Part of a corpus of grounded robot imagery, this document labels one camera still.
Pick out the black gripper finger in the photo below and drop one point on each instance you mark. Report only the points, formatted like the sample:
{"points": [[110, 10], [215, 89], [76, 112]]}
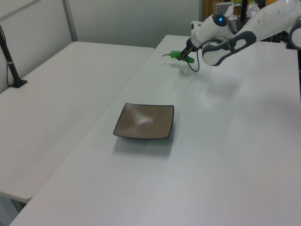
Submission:
{"points": [[188, 52], [181, 57]]}

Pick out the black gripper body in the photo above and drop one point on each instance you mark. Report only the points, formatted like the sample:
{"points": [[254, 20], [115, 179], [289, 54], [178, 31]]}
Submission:
{"points": [[191, 44]]}

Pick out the green chili pepper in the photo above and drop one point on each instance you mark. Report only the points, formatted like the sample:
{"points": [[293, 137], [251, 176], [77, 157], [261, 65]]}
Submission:
{"points": [[175, 54]]}

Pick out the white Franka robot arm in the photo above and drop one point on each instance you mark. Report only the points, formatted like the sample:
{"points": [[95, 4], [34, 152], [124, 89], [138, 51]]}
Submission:
{"points": [[265, 18]]}

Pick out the square brown ceramic plate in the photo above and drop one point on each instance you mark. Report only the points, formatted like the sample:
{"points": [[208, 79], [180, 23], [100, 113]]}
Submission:
{"points": [[143, 122]]}

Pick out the yellow background panel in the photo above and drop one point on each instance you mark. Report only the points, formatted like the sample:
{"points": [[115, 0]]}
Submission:
{"points": [[208, 9]]}

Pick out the white perforated box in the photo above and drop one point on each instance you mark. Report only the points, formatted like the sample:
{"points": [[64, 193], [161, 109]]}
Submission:
{"points": [[223, 9]]}

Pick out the thin black background pole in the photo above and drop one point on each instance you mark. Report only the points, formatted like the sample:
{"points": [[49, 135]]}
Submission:
{"points": [[243, 10]]}

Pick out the black pole with base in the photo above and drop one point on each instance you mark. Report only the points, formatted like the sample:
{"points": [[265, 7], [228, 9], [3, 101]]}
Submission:
{"points": [[10, 63]]}

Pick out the grey partition frame post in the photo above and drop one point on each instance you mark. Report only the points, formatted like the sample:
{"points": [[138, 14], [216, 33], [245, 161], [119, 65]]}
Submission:
{"points": [[70, 21]]}

